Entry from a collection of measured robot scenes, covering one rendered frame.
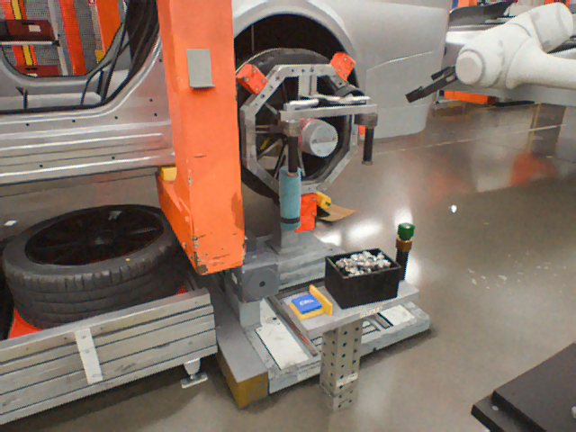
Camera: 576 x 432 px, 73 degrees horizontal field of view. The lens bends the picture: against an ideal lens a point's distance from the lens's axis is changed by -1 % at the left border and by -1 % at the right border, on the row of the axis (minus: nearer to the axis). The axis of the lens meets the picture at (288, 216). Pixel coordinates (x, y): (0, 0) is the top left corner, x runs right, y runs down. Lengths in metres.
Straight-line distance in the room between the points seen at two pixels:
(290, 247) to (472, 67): 1.35
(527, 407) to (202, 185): 1.06
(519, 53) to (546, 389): 0.89
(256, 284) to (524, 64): 1.13
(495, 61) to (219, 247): 0.88
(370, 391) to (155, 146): 1.26
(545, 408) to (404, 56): 1.58
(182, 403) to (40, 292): 0.63
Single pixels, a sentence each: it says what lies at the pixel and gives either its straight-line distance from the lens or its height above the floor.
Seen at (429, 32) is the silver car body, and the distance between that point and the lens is 2.25.
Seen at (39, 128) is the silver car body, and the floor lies 0.93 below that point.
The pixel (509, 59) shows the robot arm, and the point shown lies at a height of 1.17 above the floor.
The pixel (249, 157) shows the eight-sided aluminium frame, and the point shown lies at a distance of 1.59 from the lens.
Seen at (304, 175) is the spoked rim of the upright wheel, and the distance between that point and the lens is 1.85.
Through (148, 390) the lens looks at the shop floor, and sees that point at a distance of 1.69.
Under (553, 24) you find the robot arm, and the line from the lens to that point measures 1.07.
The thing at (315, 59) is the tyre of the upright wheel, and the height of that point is 1.14.
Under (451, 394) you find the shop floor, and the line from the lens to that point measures 1.71.
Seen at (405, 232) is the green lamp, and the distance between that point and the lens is 1.30.
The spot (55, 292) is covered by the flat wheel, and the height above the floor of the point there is 0.45.
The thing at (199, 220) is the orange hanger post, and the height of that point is 0.71.
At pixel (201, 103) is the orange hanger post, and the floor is 1.05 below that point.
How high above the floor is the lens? 1.20
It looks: 24 degrees down
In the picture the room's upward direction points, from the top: straight up
